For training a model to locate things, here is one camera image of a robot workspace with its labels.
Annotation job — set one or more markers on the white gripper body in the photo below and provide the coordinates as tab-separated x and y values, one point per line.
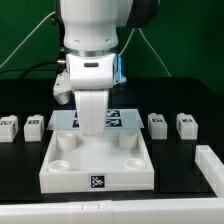
91	79

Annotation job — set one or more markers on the white square tabletop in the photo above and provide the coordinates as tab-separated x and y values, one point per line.
116	160

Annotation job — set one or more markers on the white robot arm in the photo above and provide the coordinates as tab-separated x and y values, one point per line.
90	40

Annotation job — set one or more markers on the white fiducial marker sheet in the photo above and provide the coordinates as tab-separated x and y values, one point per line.
116	118

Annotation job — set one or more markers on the white L-shaped fence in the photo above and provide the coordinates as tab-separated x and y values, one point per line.
156	211

